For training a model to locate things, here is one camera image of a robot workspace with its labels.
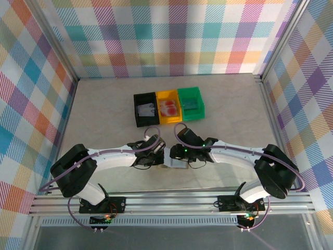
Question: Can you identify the teal plastic card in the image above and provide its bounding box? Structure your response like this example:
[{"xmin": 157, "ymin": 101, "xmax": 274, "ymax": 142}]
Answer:
[{"xmin": 182, "ymin": 98, "xmax": 200, "ymax": 110}]

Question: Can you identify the yellow plastic bin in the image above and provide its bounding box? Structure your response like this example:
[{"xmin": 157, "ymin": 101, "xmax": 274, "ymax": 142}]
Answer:
[{"xmin": 155, "ymin": 89, "xmax": 183, "ymax": 125}]

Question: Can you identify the black plastic bin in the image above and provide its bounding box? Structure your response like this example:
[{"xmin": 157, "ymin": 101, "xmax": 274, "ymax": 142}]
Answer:
[{"xmin": 133, "ymin": 91, "xmax": 160, "ymax": 128}]

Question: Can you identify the green plastic bin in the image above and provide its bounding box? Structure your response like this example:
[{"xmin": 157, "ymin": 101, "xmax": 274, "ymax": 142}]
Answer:
[{"xmin": 177, "ymin": 86, "xmax": 206, "ymax": 122}]

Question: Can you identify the grey metal shelf plate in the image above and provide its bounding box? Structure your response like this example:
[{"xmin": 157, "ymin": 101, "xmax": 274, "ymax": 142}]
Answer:
[{"xmin": 24, "ymin": 215, "xmax": 323, "ymax": 250}]

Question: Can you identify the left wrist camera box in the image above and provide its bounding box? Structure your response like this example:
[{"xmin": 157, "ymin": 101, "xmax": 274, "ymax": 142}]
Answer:
[{"xmin": 144, "ymin": 134, "xmax": 167, "ymax": 155}]

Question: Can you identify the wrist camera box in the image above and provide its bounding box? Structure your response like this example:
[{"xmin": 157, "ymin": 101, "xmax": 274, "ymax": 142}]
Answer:
[
  {"xmin": 144, "ymin": 134, "xmax": 167, "ymax": 155},
  {"xmin": 176, "ymin": 128, "xmax": 207, "ymax": 148}
]

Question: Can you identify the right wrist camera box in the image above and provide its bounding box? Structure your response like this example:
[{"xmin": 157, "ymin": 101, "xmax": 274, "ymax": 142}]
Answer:
[{"xmin": 176, "ymin": 128, "xmax": 207, "ymax": 148}]

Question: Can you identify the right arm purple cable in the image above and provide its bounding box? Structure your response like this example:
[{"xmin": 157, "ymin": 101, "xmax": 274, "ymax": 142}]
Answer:
[{"xmin": 173, "ymin": 122, "xmax": 306, "ymax": 231}]

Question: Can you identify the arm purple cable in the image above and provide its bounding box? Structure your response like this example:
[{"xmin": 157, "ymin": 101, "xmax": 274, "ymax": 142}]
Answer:
[
  {"xmin": 173, "ymin": 122, "xmax": 306, "ymax": 231},
  {"xmin": 38, "ymin": 126, "xmax": 162, "ymax": 232}
]

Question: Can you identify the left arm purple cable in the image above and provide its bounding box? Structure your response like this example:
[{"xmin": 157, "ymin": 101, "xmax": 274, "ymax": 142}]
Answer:
[{"xmin": 38, "ymin": 126, "xmax": 162, "ymax": 232}]

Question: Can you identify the aluminium mounting rail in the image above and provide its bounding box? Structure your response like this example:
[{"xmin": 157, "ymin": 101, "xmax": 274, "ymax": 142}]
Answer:
[{"xmin": 28, "ymin": 191, "xmax": 315, "ymax": 217}]

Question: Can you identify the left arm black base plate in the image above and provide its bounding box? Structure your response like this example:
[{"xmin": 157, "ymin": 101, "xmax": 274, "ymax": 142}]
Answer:
[{"xmin": 79, "ymin": 196, "xmax": 127, "ymax": 215}]

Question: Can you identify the white slotted cable duct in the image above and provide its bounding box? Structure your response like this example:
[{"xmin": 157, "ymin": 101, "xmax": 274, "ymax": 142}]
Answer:
[{"xmin": 41, "ymin": 216, "xmax": 240, "ymax": 227}]

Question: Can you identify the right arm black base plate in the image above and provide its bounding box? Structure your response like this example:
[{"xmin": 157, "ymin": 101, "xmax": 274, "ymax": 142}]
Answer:
[{"xmin": 217, "ymin": 194, "xmax": 266, "ymax": 212}]

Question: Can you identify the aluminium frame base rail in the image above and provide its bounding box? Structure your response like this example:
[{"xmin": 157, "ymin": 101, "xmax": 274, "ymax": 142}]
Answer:
[
  {"xmin": 256, "ymin": 74, "xmax": 296, "ymax": 184},
  {"xmin": 56, "ymin": 78, "xmax": 79, "ymax": 167}
]

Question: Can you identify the aluminium frame corner post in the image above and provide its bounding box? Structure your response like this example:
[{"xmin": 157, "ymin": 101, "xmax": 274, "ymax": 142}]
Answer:
[
  {"xmin": 259, "ymin": 0, "xmax": 312, "ymax": 83},
  {"xmin": 27, "ymin": 0, "xmax": 79, "ymax": 81}
]

